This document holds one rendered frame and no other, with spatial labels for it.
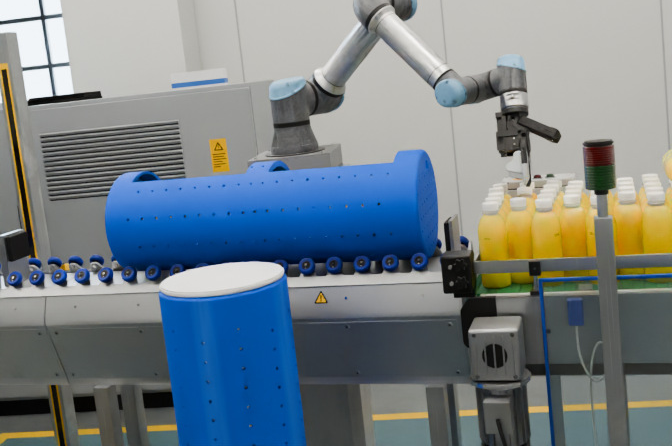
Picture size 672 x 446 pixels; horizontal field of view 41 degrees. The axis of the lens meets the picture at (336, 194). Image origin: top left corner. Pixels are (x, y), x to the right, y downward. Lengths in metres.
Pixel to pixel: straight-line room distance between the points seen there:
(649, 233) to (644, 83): 3.05
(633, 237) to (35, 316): 1.65
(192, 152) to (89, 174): 0.49
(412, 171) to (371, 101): 2.88
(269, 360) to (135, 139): 2.27
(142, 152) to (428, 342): 2.10
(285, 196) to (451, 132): 2.86
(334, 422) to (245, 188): 0.88
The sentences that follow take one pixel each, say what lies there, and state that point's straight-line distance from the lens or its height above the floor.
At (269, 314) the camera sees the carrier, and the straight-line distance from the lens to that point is 1.95.
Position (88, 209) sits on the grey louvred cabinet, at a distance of 4.23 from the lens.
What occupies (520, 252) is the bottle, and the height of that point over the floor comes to 0.98.
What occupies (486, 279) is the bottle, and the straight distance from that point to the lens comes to 2.23.
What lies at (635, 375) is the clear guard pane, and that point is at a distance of 2.16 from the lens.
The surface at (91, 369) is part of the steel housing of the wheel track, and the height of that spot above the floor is 0.68.
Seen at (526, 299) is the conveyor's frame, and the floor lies 0.89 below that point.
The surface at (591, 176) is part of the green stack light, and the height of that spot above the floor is 1.19.
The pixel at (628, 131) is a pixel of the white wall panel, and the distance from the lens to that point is 5.19.
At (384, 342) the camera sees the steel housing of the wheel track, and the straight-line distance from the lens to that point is 2.37.
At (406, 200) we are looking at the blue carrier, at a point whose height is 1.12.
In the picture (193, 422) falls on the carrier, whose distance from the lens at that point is 2.03.
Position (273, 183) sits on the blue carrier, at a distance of 2.37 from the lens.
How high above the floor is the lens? 1.46
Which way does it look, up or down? 8 degrees down
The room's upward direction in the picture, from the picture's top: 6 degrees counter-clockwise
